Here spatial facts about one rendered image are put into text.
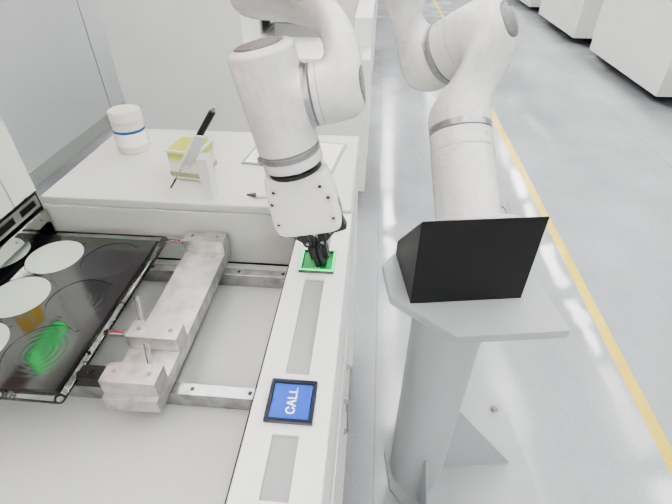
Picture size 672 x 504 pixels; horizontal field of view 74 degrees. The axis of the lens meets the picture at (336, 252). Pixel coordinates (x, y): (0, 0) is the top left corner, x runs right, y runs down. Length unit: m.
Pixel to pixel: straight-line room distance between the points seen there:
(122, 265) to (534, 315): 0.77
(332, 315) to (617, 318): 1.80
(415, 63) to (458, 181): 0.27
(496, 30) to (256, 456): 0.77
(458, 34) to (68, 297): 0.82
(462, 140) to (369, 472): 1.10
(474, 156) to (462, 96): 0.11
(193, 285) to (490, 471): 1.14
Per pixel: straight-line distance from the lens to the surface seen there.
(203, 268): 0.87
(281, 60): 0.55
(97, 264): 0.93
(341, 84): 0.55
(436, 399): 1.13
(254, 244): 0.92
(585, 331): 2.17
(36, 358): 0.79
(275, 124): 0.57
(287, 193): 0.62
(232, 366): 0.77
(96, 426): 0.78
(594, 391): 1.97
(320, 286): 0.69
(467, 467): 1.62
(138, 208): 0.97
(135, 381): 0.69
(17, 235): 1.01
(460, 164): 0.84
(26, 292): 0.92
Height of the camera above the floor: 1.42
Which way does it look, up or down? 38 degrees down
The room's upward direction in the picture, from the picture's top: straight up
